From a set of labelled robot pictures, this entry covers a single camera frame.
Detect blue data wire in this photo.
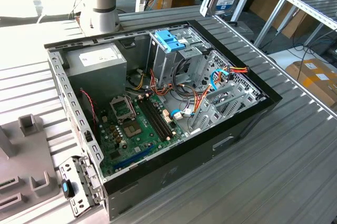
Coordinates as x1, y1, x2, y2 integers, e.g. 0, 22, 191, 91
210, 68, 229, 91

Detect power wire with black plug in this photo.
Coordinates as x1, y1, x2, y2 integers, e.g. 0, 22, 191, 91
193, 65, 250, 116

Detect silver perforated disk bay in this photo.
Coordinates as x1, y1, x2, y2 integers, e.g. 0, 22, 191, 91
188, 50, 266, 134

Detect black RAM slot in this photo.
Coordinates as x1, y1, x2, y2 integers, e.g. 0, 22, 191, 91
148, 97, 176, 135
141, 98, 171, 139
138, 99, 169, 141
145, 98, 174, 137

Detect silver drive cage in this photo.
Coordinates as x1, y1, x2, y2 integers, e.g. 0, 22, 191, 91
146, 25, 214, 90

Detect green motherboard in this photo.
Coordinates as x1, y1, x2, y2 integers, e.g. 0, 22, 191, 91
97, 94, 190, 177

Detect metal socket cover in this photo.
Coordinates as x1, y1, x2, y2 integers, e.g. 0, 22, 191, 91
109, 96, 136, 124

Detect open black PC case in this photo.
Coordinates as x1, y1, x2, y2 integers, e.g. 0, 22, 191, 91
43, 19, 284, 221

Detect blue expansion slot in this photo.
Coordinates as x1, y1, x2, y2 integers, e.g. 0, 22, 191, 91
113, 144, 155, 171

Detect grey Dell power supply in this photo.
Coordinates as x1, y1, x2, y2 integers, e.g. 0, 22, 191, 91
64, 43, 127, 104

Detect silver hinged card retainer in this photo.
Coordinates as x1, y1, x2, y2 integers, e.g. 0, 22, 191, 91
58, 155, 105, 218

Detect plain large cardboard box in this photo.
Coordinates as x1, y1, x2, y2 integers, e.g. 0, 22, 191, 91
249, 0, 316, 38

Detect black latch with blue stripe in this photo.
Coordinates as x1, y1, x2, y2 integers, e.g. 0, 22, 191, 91
61, 179, 75, 199

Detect cardboard box with white labels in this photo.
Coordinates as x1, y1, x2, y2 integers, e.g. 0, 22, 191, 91
285, 58, 337, 109

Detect grey parts rack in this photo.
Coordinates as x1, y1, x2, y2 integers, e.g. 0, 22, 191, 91
0, 114, 63, 224

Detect aluminium slat rack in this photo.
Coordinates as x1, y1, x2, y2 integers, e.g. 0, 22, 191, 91
254, 0, 337, 48

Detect power supply wire bundle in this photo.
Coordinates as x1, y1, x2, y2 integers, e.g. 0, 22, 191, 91
126, 68, 174, 98

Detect blue wire with white plug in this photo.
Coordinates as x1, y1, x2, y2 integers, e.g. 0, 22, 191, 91
170, 108, 195, 121

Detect blue plastic drive bracket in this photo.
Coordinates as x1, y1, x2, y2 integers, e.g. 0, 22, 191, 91
155, 29, 186, 53

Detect red fan wire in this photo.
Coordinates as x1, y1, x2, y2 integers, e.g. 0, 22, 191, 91
80, 89, 98, 131

